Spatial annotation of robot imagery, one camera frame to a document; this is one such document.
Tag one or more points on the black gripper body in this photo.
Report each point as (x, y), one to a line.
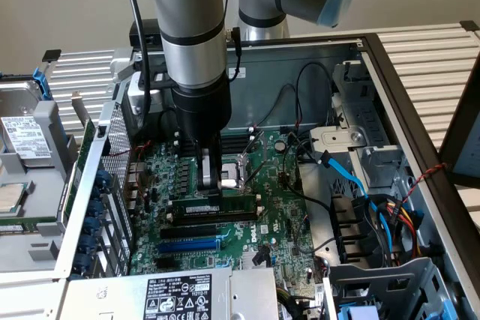
(202, 110)

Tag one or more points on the green RAM stick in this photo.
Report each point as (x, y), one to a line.
(18, 229)
(232, 205)

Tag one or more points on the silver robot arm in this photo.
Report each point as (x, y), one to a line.
(187, 16)

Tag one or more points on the RAM slot with white latches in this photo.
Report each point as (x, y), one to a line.
(225, 219)
(236, 145)
(236, 136)
(258, 197)

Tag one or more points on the CPU socket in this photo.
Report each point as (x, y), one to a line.
(230, 172)

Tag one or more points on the thin metal locking lever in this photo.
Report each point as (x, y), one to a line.
(228, 184)

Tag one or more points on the metal socket cover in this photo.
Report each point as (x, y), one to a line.
(255, 147)

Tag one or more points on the white case label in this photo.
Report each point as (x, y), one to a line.
(242, 72)

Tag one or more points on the round coin cell battery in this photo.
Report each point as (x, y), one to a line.
(279, 145)

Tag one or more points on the long black expansion slot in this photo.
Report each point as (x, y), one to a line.
(187, 232)

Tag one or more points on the green motherboard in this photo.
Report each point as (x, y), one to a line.
(277, 200)

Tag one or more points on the open grey PC case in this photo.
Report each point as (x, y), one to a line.
(281, 99)

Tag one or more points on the blue expansion slot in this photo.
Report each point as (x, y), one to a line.
(187, 248)

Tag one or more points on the black box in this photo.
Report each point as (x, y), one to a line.
(148, 33)

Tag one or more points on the small silver heat sink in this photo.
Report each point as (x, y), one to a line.
(247, 260)

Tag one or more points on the short black expansion slot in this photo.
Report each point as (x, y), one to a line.
(167, 264)

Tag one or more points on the blue card retention clip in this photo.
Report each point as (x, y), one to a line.
(87, 242)
(96, 191)
(103, 178)
(91, 225)
(82, 261)
(96, 208)

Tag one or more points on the green graphics card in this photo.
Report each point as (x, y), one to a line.
(84, 144)

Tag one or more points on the grey metal disk bay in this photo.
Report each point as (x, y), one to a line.
(337, 138)

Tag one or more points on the black table end cap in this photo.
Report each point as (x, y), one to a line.
(51, 55)
(469, 25)

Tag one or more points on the grey power supply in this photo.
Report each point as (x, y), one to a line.
(112, 297)

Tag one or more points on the grey parts rack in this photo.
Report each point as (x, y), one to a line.
(41, 192)

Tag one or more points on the silver hard disk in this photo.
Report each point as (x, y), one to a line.
(22, 140)

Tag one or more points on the pale blue drive caddy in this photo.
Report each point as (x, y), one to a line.
(360, 314)

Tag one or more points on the silver CPU chip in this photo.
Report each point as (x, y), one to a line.
(11, 198)

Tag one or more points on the grey perforated drive cage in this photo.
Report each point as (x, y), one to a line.
(393, 279)

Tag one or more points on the dark leaning case panel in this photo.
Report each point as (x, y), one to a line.
(465, 147)

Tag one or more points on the black plastic duct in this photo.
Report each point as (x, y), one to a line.
(348, 237)

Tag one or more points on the blue plastic disk rail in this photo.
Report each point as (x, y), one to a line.
(43, 85)

